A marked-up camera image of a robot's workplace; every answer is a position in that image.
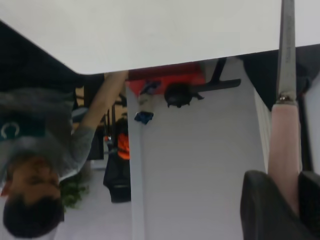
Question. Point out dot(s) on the red orange box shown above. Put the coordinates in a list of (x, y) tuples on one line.
[(175, 75)]

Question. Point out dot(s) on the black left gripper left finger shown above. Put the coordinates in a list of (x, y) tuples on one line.
[(262, 212)]

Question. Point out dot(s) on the green plant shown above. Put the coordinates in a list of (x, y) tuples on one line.
[(72, 192)]

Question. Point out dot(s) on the black metal bar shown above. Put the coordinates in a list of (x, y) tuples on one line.
[(220, 83)]

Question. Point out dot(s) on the bare person forearm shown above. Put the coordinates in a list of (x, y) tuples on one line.
[(105, 97)]

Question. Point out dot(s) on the person in grey shirt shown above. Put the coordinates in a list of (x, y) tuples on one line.
[(30, 150)]

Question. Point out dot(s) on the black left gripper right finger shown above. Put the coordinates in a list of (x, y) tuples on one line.
[(311, 197)]

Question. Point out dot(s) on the black round caster object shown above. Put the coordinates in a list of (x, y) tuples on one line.
[(178, 95)]

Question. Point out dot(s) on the blue cloth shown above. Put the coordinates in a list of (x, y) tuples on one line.
[(144, 117)]

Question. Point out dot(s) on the black panel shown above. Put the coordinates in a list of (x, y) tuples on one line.
[(30, 65), (260, 77)]

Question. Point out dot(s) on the orange vest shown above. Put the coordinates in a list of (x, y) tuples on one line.
[(123, 146)]

